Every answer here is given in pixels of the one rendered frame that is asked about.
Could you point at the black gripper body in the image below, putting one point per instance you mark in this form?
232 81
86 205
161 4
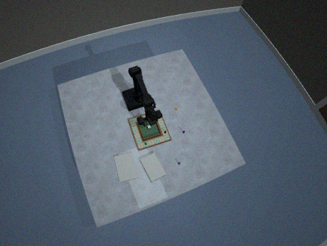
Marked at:
141 120

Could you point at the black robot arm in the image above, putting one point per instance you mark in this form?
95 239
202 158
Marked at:
141 95

